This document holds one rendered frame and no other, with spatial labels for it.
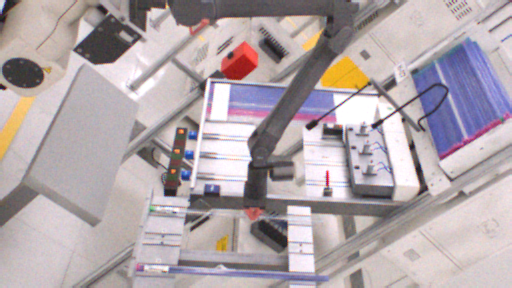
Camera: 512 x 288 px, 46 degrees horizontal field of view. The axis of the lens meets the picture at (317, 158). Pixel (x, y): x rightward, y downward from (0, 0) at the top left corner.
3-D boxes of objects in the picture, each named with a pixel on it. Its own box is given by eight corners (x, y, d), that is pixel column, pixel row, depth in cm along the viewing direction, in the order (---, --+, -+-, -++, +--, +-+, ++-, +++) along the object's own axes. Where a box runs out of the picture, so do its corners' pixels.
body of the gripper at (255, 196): (266, 186, 177) (268, 167, 172) (265, 211, 169) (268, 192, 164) (244, 185, 176) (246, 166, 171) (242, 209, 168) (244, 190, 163)
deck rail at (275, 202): (189, 207, 197) (189, 193, 193) (190, 203, 198) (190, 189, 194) (401, 218, 206) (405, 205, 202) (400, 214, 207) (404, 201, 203)
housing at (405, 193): (388, 215, 207) (396, 185, 198) (370, 130, 245) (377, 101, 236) (410, 216, 208) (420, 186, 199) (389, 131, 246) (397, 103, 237)
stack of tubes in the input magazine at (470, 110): (438, 158, 194) (512, 112, 184) (411, 75, 233) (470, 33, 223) (459, 179, 201) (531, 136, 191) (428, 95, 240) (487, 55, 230)
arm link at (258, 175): (246, 156, 165) (249, 170, 161) (271, 155, 167) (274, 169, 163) (245, 175, 170) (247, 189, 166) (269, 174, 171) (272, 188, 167)
